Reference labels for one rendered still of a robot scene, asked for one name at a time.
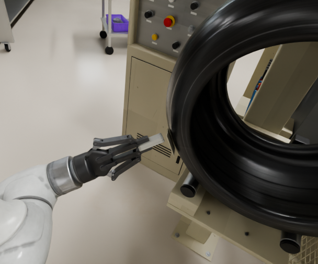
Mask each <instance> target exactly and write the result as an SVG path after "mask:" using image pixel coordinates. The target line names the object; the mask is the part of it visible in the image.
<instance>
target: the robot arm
mask: <svg viewBox="0 0 318 264"><path fill-rule="evenodd" d="M164 141H165V140H164V138H163V136H162V134H161V133H159V134H156V135H154V136H151V137H148V136H144V137H141V138H138V139H134V138H133V137H132V135H123V136H117V137H110V138H104V139H102V138H94V139H93V147H92V148H91V149H90V150H89V151H88V152H84V153H82V154H79V155H77V156H74V157H72V156H67V157H64V158H61V159H59V160H56V161H52V162H51V163H47V164H40V165H37V166H33V167H30V168H27V169H24V170H22V171H19V172H17V173H15V174H13V175H11V176H9V177H8V178H6V179H5V180H3V181H2V182H0V264H46V260H47V257H48V254H49V250H50V244H51V237H52V226H53V220H52V212H53V208H54V206H55V204H56V202H57V200H58V197H59V196H61V195H65V194H67V193H69V192H72V191H74V190H77V189H79V188H81V187H82V186H83V183H87V182H89V181H92V180H94V179H96V178H98V177H104V176H108V177H110V178H111V180H112V181H115V180H116V178H117V177H118V176H119V175H121V174H122V173H124V172H125V171H127V170H128V169H130V168H131V167H132V166H134V165H136V164H137V163H139V162H140V161H141V154H142V153H144V152H147V151H150V150H152V147H153V146H156V145H158V144H161V143H163V142H164ZM114 145H118V146H116V147H113V148H108V149H106V150H105V149H99V148H101V147H108V146H114ZM128 150H129V151H128ZM125 151H126V152H125ZM124 161H125V162H124ZM122 162H124V163H122ZM119 163H122V164H121V165H119V166H117V167H116V168H115V169H112V170H111V168H112V167H114V166H116V165H117V164H119ZM110 170H111V171H110Z"/></svg>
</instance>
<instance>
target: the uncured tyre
mask: <svg viewBox="0 0 318 264"><path fill-rule="evenodd" d="M311 41H316V42H318V0H227V1H226V2H225V3H223V4H222V5H221V6H219V7H218V8H217V9H216V10H215V11H213V12H212V13H211V14H210V15H209V16H208V17H207V18H206V19H205V20H204V21H203V22H202V23H201V24H200V25H199V26H198V28H197V29H196V30H195V31H194V32H193V34H192V35H191V36H190V38H189V39H188V41H187V42H186V44H185V45H184V47H183V49H182V51H181V53H180V55H179V57H178V59H177V61H176V63H175V66H174V68H173V71H172V74H171V77H170V80H169V84H168V89H167V95H166V117H167V123H168V128H169V132H170V135H171V138H172V141H173V143H174V146H175V148H176V150H177V152H178V154H179V155H180V157H181V159H182V161H183V162H184V164H185V165H186V167H187V168H188V170H189V171H190V173H191V174H192V175H193V177H194V178H195V179H196V180H197V181H198V182H199V183H200V185H201V186H202V187H203V188H204V189H205V190H207V191H208V192H209V193H210V194H211V195H212V196H213V197H215V198H216V199H217V200H218V201H220V202H221V203H223V204H224V205H226V206H227V207H229V208H230V209H232V210H234V211H236V212H237V213H239V214H241V215H243V216H245V217H247V218H249V219H251V220H253V221H256V222H258V223H261V224H263V225H266V226H269V227H272V228H275V229H278V230H282V231H285V232H289V233H294V234H299V235H304V236H311V237H318V144H307V145H301V144H289V143H285V142H280V141H276V140H273V139H270V138H267V137H265V136H263V135H261V134H259V133H257V132H256V131H254V130H253V129H251V128H250V127H249V126H247V125H246V124H245V123H244V122H243V121H242V120H241V119H240V117H239V116H238V115H237V113H236V112H235V110H234V108H233V106H232V104H231V102H230V99H229V95H228V90H227V75H228V69H229V66H230V63H232V62H233V61H235V60H237V59H239V58H241V57H243V56H245V55H247V54H250V53H252V52H255V51H258V50H261V49H264V48H268V47H272V46H276V45H282V44H286V43H294V42H311Z"/></svg>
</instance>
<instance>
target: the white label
mask: <svg viewBox="0 0 318 264"><path fill-rule="evenodd" d="M166 138H167V141H168V143H169V146H170V149H171V151H172V154H173V156H174V153H175V146H174V143H173V141H172V138H171V135H170V132H169V130H168V129H167V134H166Z"/></svg>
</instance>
